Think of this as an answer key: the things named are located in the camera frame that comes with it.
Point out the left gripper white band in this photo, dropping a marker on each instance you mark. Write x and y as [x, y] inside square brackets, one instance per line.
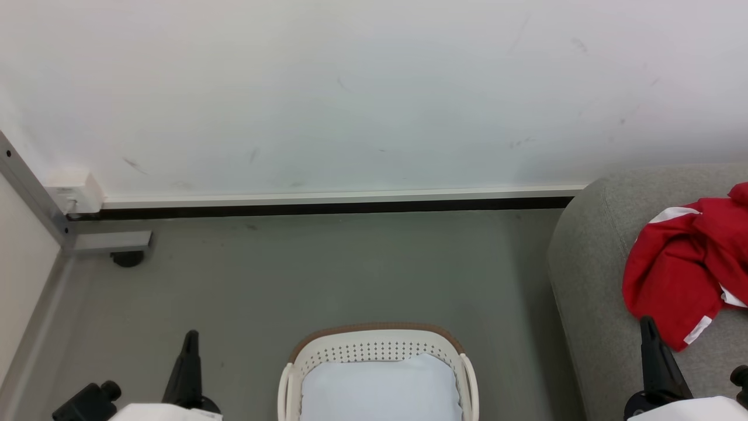
[169, 413]

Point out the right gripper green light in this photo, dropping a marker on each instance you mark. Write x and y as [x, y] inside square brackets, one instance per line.
[695, 411]

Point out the red and white garment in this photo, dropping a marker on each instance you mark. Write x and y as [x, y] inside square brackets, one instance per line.
[672, 275]

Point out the white perforated laundry basket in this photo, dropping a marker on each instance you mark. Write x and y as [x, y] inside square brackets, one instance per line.
[374, 342]

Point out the grey fabric sofa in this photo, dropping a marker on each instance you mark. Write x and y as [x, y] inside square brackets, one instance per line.
[590, 263]

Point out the black caster wheel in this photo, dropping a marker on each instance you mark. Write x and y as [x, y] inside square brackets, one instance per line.
[127, 259]

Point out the grey aluminium foot bar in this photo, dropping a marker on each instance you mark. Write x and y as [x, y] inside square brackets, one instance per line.
[111, 241]

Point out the pale blue cloth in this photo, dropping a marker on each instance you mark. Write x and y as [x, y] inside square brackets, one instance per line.
[380, 392]

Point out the white and black baseboard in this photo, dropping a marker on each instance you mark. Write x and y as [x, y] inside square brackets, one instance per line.
[350, 199]

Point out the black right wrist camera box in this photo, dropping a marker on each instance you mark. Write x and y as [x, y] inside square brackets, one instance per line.
[741, 386]

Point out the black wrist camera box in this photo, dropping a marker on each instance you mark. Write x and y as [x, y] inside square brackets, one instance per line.
[741, 386]
[87, 403]

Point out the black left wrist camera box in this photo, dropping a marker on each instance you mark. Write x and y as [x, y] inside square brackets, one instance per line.
[87, 403]

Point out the white wall outlet box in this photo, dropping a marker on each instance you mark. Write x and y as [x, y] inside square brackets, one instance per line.
[73, 192]

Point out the grey aluminium frame post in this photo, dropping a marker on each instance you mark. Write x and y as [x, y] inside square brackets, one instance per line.
[29, 190]

